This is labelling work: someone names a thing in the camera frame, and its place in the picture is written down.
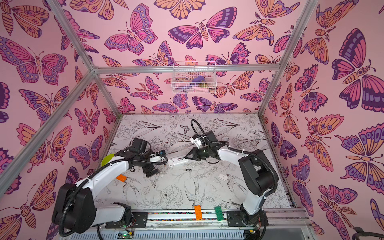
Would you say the green plastic bowl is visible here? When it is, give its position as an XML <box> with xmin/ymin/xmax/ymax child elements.
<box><xmin>101</xmin><ymin>154</ymin><xmax>115</xmax><ymax>167</ymax></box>

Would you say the small remote battery cover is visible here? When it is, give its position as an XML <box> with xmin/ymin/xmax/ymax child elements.
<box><xmin>218</xmin><ymin>174</ymin><xmax>228</xmax><ymax>181</ymax></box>

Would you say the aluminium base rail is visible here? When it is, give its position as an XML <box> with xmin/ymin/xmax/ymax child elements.
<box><xmin>69</xmin><ymin>209</ymin><xmax>317</xmax><ymax>240</ymax></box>

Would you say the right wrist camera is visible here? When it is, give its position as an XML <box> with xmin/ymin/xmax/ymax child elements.
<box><xmin>190</xmin><ymin>137</ymin><xmax>205</xmax><ymax>149</ymax></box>

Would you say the orange lego brick on table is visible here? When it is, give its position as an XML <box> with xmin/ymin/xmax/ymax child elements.
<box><xmin>116</xmin><ymin>175</ymin><xmax>128</xmax><ymax>183</ymax></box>

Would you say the aluminium frame post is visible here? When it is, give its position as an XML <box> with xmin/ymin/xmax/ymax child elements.
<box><xmin>47</xmin><ymin>0</ymin><xmax>121</xmax><ymax>118</ymax></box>

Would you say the orange lego brick on rail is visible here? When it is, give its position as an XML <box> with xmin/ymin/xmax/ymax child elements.
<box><xmin>194</xmin><ymin>205</ymin><xmax>203</xmax><ymax>221</ymax></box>

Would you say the green lego brick on rail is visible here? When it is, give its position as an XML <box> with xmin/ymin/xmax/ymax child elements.
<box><xmin>215</xmin><ymin>206</ymin><xmax>225</xmax><ymax>222</ymax></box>

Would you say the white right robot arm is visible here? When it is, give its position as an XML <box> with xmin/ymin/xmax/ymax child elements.
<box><xmin>185</xmin><ymin>119</ymin><xmax>279</xmax><ymax>239</ymax></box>

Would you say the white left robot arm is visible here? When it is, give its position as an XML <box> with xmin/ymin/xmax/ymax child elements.
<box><xmin>52</xmin><ymin>138</ymin><xmax>168</xmax><ymax>237</ymax></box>

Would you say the clear wall basket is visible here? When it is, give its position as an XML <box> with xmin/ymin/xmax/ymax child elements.
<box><xmin>170</xmin><ymin>61</ymin><xmax>218</xmax><ymax>95</ymax></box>

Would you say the small white remote control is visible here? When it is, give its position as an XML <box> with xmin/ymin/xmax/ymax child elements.
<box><xmin>168</xmin><ymin>158</ymin><xmax>189</xmax><ymax>168</ymax></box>

